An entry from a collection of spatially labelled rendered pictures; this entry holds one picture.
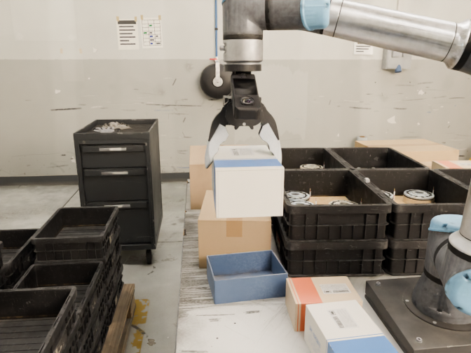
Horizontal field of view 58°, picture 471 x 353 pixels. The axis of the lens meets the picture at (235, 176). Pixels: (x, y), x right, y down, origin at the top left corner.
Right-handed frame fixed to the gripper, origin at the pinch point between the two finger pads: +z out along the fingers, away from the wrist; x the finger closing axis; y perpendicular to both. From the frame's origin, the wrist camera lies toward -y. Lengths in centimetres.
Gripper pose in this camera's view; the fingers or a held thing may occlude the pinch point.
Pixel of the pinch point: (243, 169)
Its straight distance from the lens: 83.1
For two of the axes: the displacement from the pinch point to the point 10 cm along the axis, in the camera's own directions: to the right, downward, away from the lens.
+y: -0.9, -2.6, 9.6
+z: 0.0, 9.6, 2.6
